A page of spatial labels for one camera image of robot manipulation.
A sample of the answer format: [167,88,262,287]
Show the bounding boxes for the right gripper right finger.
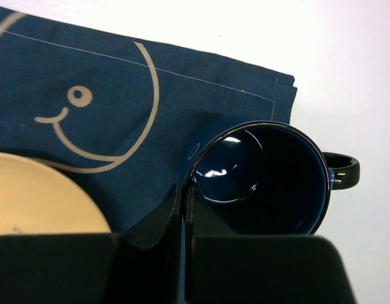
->
[185,183,356,303]

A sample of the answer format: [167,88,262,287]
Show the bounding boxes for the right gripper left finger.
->
[0,184,182,303]

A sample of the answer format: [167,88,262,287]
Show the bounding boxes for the dark blue cup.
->
[181,118,361,234]

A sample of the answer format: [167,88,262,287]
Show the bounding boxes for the yellow plate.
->
[0,152,111,235]

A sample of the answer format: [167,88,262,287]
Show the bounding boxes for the dark blue cloth placemat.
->
[0,7,297,232]

